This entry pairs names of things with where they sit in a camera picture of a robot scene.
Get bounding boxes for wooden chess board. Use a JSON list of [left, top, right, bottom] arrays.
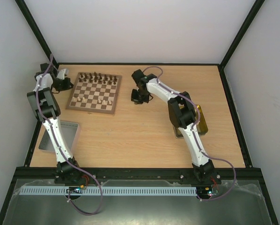
[[66, 72, 122, 115]]

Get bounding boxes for gold tin with pieces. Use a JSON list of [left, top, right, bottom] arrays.
[[173, 105, 208, 139]]

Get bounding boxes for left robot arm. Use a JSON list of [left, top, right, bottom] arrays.
[[27, 63, 82, 184]]

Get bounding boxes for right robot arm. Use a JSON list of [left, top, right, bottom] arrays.
[[131, 69, 214, 184]]

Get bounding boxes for silver tin lid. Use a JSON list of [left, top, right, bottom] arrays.
[[38, 120, 80, 154]]

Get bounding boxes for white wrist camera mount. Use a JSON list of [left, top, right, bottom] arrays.
[[56, 68, 69, 80]]

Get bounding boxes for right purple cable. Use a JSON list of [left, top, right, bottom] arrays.
[[142, 66, 236, 203]]

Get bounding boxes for black frame rail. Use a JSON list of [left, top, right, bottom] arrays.
[[14, 166, 262, 185]]

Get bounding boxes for grey slotted cable duct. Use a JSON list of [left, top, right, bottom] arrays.
[[19, 186, 197, 196]]

